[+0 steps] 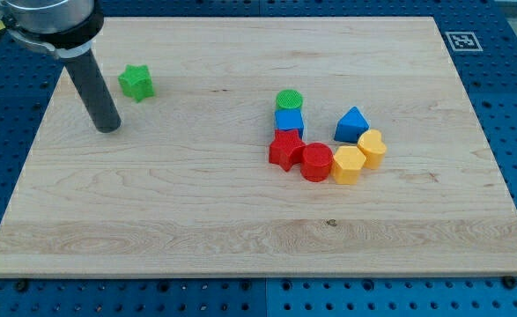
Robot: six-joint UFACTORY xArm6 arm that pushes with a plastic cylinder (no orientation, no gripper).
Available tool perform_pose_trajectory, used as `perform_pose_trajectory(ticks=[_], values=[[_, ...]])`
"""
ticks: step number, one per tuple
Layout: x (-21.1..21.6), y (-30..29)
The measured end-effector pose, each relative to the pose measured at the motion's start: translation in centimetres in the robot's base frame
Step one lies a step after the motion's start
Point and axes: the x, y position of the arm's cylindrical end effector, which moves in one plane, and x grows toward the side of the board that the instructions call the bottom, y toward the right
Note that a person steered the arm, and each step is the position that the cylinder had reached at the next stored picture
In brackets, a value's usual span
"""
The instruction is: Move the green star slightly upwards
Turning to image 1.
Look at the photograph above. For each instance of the yellow hexagon block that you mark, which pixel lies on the yellow hexagon block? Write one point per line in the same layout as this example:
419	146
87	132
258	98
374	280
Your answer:
348	162

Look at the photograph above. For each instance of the wooden board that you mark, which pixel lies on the wooden board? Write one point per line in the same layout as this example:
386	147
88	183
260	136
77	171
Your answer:
184	187

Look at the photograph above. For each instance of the red star block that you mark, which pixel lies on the red star block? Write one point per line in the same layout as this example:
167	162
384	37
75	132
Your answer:
286	149

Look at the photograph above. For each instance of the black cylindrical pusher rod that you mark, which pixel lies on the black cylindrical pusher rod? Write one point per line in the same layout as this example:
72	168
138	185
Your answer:
85	74

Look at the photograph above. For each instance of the yellow heart block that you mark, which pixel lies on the yellow heart block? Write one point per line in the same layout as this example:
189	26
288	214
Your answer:
372	145

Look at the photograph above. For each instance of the white fiducial marker tag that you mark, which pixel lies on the white fiducial marker tag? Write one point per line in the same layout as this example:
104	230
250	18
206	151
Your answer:
462	41

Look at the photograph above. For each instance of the red cylinder block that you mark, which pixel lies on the red cylinder block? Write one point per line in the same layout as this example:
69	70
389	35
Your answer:
316	162

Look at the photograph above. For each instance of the blue cube block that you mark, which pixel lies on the blue cube block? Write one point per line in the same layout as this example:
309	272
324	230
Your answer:
288	119

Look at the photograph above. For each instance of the blue triangle block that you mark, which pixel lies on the blue triangle block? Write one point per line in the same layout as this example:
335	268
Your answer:
351	126

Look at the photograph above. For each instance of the green star block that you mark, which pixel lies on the green star block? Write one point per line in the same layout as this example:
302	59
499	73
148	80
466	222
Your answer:
136	82

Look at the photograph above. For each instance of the green cylinder block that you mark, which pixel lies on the green cylinder block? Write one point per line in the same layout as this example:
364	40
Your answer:
289	99

